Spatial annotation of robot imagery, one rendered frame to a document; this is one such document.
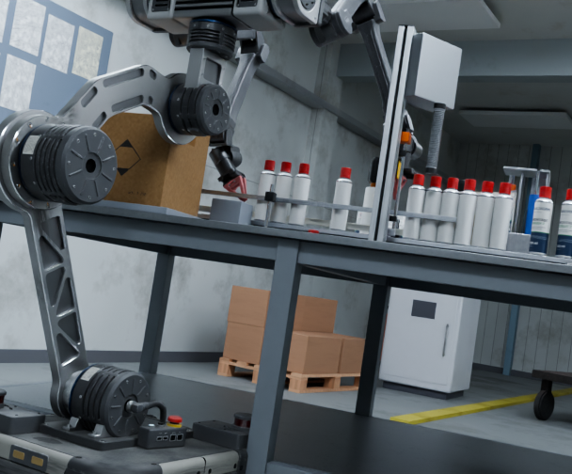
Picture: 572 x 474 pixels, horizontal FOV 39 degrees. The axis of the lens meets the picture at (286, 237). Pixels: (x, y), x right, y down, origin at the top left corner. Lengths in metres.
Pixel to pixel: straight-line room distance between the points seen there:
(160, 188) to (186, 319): 4.06
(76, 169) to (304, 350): 3.88
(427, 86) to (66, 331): 1.23
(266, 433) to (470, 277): 0.66
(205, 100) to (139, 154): 0.30
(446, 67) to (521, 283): 0.78
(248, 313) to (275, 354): 3.63
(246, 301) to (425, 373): 1.67
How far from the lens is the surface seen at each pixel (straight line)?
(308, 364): 5.59
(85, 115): 2.05
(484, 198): 2.49
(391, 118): 2.44
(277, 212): 2.63
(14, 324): 5.12
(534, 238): 2.47
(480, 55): 7.43
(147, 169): 2.39
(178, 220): 2.26
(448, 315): 6.60
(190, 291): 6.36
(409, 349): 6.68
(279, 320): 2.16
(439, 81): 2.50
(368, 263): 2.11
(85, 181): 1.85
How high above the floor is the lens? 0.68
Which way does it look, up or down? 4 degrees up
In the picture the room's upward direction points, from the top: 9 degrees clockwise
